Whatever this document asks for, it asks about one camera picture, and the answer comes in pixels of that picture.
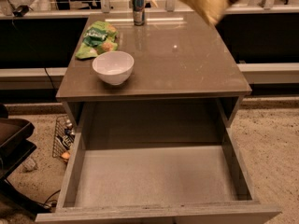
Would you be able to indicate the grey cabinet with glossy top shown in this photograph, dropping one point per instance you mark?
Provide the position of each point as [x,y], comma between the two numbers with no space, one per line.
[185,87]

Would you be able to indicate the dark chair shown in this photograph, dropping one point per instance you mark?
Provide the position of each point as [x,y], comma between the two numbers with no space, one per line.
[14,150]

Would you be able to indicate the green chip bag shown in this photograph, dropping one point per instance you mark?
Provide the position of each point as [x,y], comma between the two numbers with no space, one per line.
[100,37]

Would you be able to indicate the black device on ledge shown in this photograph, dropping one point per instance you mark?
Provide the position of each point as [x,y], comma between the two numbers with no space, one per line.
[20,11]

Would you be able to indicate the tall drink can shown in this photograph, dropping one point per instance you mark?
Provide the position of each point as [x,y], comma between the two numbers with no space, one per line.
[138,7]

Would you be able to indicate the white bowl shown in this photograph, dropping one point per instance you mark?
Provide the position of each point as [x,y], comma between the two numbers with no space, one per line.
[113,67]

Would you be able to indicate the open grey top drawer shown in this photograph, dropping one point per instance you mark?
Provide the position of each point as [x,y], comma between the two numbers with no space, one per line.
[156,162]

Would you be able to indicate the wire basket with items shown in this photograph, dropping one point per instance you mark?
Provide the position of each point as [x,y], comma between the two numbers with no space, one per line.
[64,137]

